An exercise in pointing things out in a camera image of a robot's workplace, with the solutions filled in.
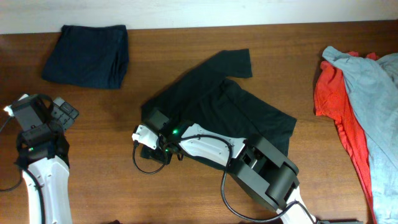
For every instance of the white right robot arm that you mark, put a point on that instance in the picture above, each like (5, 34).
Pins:
(260, 169)

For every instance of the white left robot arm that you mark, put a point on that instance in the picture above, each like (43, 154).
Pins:
(43, 155)

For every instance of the light blue grey t-shirt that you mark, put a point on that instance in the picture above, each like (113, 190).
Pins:
(371, 86)

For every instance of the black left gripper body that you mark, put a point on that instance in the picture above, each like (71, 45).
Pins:
(61, 120)

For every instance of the red t-shirt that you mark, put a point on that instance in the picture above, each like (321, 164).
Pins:
(331, 100)

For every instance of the dark green t-shirt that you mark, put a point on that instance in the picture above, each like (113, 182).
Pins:
(208, 96)

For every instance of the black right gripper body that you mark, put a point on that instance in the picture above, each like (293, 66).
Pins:
(157, 154)

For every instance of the folded navy blue garment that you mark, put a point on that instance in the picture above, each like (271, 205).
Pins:
(92, 57)

